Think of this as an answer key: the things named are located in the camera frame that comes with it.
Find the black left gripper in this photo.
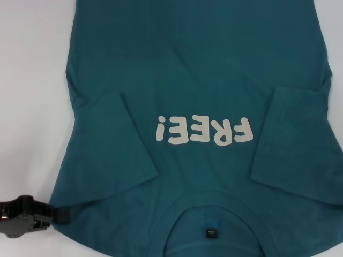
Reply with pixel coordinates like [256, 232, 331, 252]
[0, 194, 72, 239]

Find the teal t-shirt with beige print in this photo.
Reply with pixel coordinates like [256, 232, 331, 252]
[49, 0, 343, 257]

